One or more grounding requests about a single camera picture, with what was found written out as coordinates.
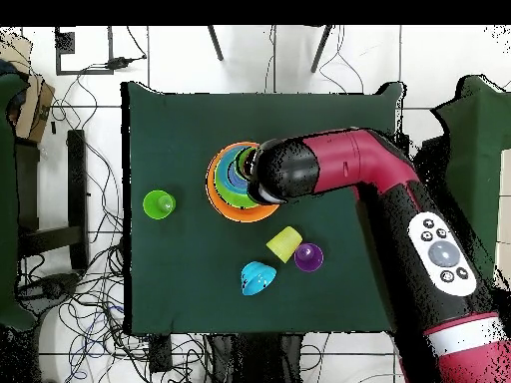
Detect black stand base with knob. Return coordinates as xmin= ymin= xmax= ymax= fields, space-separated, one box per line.
xmin=17 ymin=272 xmax=81 ymax=308

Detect dark green table cloth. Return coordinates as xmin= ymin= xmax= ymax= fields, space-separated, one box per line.
xmin=121 ymin=81 xmax=406 ymax=335

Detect large orange plastic bowl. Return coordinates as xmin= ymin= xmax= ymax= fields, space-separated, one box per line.
xmin=205 ymin=141 xmax=282 ymax=223

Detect black power adapter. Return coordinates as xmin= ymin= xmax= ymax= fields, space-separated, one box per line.
xmin=107 ymin=56 xmax=147 ymax=70

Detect green plastic bowl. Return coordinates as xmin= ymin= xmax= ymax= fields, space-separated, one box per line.
xmin=213 ymin=146 xmax=260 ymax=209

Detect black bench frame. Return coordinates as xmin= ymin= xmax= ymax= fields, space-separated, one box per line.
xmin=15 ymin=129 xmax=90 ymax=272

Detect green plastic cup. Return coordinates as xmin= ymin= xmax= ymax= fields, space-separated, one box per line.
xmin=142 ymin=189 xmax=177 ymax=220
xmin=234 ymin=146 xmax=258 ymax=179

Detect black square floor frame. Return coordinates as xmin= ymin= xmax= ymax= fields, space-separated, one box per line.
xmin=54 ymin=26 xmax=115 ymax=76

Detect purple plastic cup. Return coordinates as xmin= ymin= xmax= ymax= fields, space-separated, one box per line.
xmin=293 ymin=242 xmax=325 ymax=273

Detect ribbed cyan plastic bowl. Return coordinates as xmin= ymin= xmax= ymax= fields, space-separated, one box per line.
xmin=240 ymin=260 xmax=277 ymax=297

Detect black power strip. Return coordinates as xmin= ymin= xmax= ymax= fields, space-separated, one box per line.
xmin=149 ymin=334 xmax=173 ymax=372

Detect black tripod leg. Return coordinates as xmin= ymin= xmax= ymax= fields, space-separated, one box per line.
xmin=207 ymin=25 xmax=225 ymax=62
xmin=309 ymin=25 xmax=334 ymax=74

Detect translucent blue plastic bowl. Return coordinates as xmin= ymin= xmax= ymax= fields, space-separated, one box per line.
xmin=217 ymin=146 xmax=251 ymax=195

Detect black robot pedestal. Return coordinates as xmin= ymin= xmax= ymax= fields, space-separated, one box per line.
xmin=207 ymin=333 xmax=304 ymax=383

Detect green-clothed side table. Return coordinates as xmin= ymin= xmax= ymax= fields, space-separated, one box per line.
xmin=430 ymin=75 xmax=511 ymax=280
xmin=0 ymin=73 xmax=39 ymax=331

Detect white boxes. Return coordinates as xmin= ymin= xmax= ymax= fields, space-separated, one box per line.
xmin=493 ymin=148 xmax=511 ymax=288

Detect yellow plastic cup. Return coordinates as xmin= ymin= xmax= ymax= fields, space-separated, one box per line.
xmin=265 ymin=225 xmax=303 ymax=265

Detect brown cardboard box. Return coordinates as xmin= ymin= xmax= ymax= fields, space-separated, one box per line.
xmin=0 ymin=31 xmax=56 ymax=144

